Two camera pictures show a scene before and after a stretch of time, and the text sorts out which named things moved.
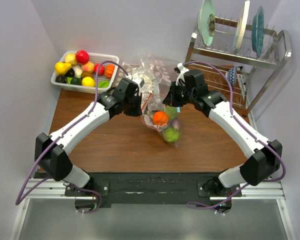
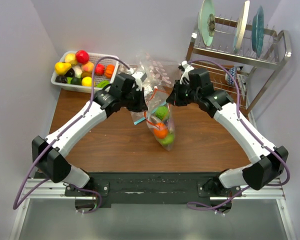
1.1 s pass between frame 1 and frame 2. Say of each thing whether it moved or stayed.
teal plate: stayed
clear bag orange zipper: moved
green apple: moved
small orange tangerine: moved
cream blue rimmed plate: stayed
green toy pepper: stayed
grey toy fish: moved
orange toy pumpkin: stayed
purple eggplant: moved
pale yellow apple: stayed
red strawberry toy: stayed
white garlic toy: stayed
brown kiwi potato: stayed
